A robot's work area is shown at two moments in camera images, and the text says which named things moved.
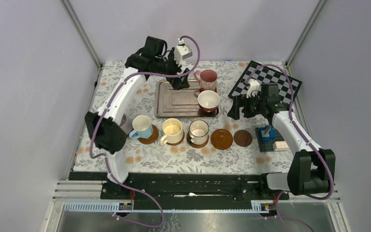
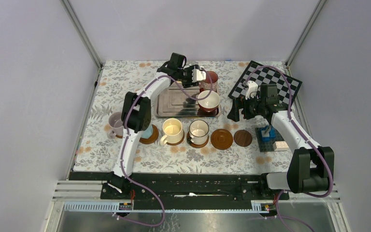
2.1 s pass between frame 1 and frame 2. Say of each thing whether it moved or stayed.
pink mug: stayed
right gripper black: stayed
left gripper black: moved
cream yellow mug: stayed
